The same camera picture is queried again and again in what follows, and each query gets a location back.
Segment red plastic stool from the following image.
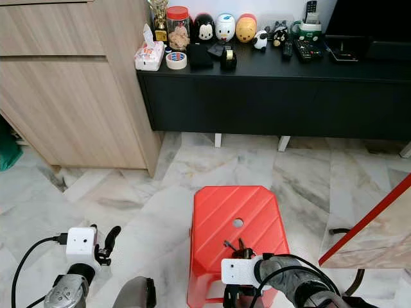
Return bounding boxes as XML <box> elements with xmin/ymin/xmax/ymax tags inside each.
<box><xmin>186</xmin><ymin>185</ymin><xmax>291</xmax><ymax>308</ymax></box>

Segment grey robot leg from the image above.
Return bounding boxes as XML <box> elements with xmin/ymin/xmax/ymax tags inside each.
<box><xmin>112</xmin><ymin>277</ymin><xmax>157</xmax><ymax>308</ymax></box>

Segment black metal table leg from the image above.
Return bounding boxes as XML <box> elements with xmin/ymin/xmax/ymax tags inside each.
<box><xmin>345</xmin><ymin>268</ymin><xmax>367</xmax><ymax>297</ymax></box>

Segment green cloth bag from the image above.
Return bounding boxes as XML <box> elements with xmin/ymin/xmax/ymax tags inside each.
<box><xmin>0</xmin><ymin>119</ymin><xmax>23</xmax><ymax>172</ymax></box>

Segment light wooden cabinet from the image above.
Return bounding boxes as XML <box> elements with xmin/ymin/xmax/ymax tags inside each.
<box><xmin>0</xmin><ymin>0</ymin><xmax>163</xmax><ymax>177</ymax></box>

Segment pink tissue pack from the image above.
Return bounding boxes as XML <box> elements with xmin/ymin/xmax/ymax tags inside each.
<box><xmin>135</xmin><ymin>24</ymin><xmax>166</xmax><ymax>71</ymax></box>

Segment white tape roll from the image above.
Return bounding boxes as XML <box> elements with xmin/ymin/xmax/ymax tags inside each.
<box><xmin>165</xmin><ymin>51</ymin><xmax>188</xmax><ymax>70</ymax></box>

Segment black tape dispenser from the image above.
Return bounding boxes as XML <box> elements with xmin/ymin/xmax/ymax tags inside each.
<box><xmin>220</xmin><ymin>46</ymin><xmax>238</xmax><ymax>71</ymax></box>

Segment small dark box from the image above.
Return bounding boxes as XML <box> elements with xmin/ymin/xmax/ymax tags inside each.
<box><xmin>207</xmin><ymin>42</ymin><xmax>227</xmax><ymax>60</ymax></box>

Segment glass jar red lid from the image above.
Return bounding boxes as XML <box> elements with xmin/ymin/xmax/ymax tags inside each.
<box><xmin>166</xmin><ymin>6</ymin><xmax>191</xmax><ymax>52</ymax></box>

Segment wide black remote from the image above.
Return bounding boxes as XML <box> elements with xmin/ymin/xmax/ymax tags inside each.
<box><xmin>294</xmin><ymin>38</ymin><xmax>324</xmax><ymax>62</ymax></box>

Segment small white dog figurine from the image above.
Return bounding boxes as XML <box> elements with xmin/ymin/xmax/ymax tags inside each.
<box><xmin>253</xmin><ymin>30</ymin><xmax>269</xmax><ymax>50</ymax></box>

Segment gold trophy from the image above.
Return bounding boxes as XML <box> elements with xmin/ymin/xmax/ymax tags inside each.
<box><xmin>146</xmin><ymin>0</ymin><xmax>170</xmax><ymax>42</ymax></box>

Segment black white cat figurine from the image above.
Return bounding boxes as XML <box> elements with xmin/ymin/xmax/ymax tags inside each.
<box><xmin>271</xmin><ymin>21</ymin><xmax>290</xmax><ymax>47</ymax></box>

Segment yellow bear figurine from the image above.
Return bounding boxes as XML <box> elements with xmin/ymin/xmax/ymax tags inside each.
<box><xmin>236</xmin><ymin>13</ymin><xmax>258</xmax><ymax>43</ymax></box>

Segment black mouse figurine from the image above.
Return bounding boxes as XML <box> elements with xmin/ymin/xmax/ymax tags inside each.
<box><xmin>193</xmin><ymin>13</ymin><xmax>216</xmax><ymax>43</ymax></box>

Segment white round figurine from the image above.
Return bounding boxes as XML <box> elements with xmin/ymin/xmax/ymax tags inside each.
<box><xmin>215</xmin><ymin>13</ymin><xmax>236</xmax><ymax>42</ymax></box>

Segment green mug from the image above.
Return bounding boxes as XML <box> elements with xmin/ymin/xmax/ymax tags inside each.
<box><xmin>291</xmin><ymin>19</ymin><xmax>323</xmax><ymax>40</ymax></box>

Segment upright black remote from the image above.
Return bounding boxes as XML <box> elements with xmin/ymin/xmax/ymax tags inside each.
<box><xmin>305</xmin><ymin>0</ymin><xmax>319</xmax><ymax>24</ymax></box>

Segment black television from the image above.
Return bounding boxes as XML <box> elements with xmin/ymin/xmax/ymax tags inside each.
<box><xmin>324</xmin><ymin>0</ymin><xmax>411</xmax><ymax>62</ymax></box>

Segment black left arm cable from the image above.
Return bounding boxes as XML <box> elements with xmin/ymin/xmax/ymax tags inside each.
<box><xmin>11</xmin><ymin>233</ymin><xmax>68</xmax><ymax>308</ymax></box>

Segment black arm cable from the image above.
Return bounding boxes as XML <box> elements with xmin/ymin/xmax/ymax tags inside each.
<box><xmin>11</xmin><ymin>233</ymin><xmax>68</xmax><ymax>308</ymax></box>
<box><xmin>257</xmin><ymin>254</ymin><xmax>347</xmax><ymax>308</ymax></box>

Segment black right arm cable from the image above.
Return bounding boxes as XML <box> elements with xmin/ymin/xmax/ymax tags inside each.
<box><xmin>257</xmin><ymin>254</ymin><xmax>347</xmax><ymax>308</ymax></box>

